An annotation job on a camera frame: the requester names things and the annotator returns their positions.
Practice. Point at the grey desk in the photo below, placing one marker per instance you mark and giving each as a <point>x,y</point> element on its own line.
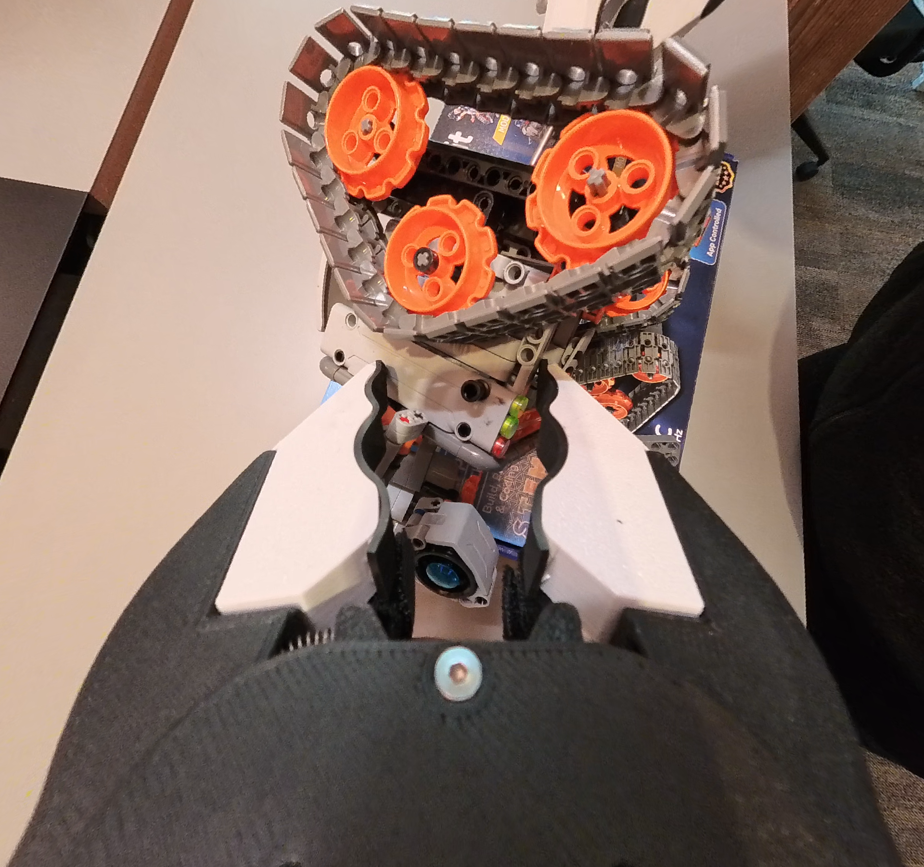
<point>188,304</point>

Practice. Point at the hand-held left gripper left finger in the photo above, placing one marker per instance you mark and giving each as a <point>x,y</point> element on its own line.
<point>296,535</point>

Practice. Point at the dark brown desk pad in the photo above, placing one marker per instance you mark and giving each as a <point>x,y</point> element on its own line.
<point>36,275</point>

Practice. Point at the blue robot kit box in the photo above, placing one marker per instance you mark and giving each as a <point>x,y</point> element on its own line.
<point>700,304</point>

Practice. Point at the tracked building-block toy robot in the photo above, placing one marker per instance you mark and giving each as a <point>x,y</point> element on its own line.
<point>477,188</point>

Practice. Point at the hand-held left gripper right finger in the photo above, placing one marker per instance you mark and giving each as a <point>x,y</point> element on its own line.
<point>621,535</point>

